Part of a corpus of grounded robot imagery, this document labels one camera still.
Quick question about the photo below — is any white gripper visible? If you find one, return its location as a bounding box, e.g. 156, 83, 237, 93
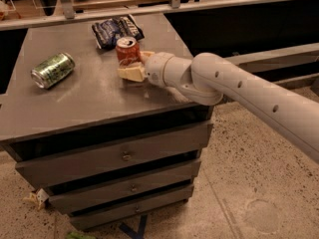
118, 51, 173, 88

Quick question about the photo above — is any red coke can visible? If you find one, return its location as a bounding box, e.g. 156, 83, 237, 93
116, 37, 141, 66

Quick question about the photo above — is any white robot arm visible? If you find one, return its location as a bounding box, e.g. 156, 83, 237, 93
118, 52, 319, 162

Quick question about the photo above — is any blue chip bag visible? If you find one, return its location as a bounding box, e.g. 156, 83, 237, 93
91, 15, 145, 50

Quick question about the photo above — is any green soda can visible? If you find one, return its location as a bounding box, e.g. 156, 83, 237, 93
31, 53, 75, 89

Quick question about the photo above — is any grey metal railing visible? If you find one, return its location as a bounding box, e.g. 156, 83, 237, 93
0, 0, 319, 32

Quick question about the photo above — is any grey drawer cabinet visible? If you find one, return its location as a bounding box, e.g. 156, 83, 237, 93
0, 23, 212, 218

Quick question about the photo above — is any top grey drawer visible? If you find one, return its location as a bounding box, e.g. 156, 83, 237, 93
16, 120, 212, 188

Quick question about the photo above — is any grey drawer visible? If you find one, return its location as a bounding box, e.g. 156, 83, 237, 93
70, 184, 193, 230
50, 158, 201, 214
16, 120, 212, 188

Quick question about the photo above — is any middle grey drawer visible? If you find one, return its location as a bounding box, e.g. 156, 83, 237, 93
50, 158, 201, 214

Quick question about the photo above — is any bottom grey drawer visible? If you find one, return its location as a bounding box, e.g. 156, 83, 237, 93
70, 184, 193, 230

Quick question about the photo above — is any crumpled paper scrap on floor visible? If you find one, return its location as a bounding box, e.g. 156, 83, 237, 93
24, 188, 49, 210

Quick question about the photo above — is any blue tape on floor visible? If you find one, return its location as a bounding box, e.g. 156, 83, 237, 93
119, 214, 149, 239

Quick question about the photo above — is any green object on floor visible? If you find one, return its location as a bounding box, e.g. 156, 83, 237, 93
65, 231, 97, 239

